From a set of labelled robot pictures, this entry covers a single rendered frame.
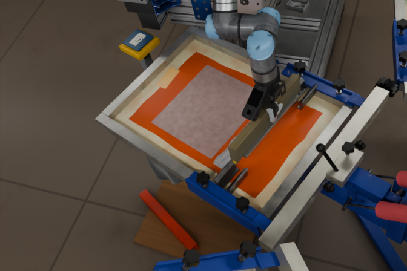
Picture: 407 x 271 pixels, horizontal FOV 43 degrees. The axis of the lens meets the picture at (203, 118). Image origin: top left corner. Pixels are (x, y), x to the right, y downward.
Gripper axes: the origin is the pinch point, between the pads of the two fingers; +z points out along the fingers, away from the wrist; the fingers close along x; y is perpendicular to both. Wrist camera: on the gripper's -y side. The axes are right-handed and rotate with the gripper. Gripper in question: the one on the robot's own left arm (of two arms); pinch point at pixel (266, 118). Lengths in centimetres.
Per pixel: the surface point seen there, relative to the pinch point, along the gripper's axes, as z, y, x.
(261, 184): 13.7, -15.6, -7.6
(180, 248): 107, -32, 43
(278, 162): 13.7, -5.3, -7.5
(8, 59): 109, 4, 246
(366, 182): 5.1, -0.8, -36.9
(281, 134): 13.7, 4.6, -1.7
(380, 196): 5.1, -2.7, -42.5
